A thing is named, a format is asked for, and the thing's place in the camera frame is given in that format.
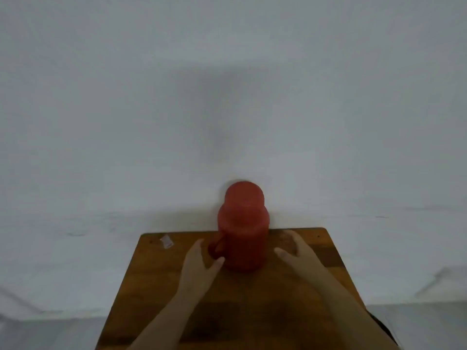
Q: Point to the red thermos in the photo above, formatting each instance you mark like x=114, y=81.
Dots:
x=242, y=244

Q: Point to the person's left forearm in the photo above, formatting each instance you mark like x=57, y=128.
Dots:
x=164, y=328

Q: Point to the person's right hand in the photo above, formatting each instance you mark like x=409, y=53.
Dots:
x=308, y=273

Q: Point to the person's left hand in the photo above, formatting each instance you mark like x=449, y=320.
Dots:
x=197, y=277

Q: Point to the small wooden side table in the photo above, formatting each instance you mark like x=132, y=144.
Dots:
x=255, y=306

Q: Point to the person's right forearm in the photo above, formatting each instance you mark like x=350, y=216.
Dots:
x=354, y=324

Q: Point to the clear plastic wrapper scrap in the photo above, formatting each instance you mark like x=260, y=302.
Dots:
x=166, y=241

